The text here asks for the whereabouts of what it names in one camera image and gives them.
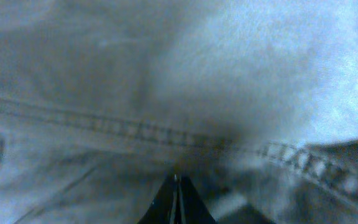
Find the grey shorts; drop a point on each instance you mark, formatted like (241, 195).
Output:
(256, 100)

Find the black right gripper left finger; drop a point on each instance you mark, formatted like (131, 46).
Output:
(163, 208)

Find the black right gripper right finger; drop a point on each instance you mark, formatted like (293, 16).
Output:
(190, 207)

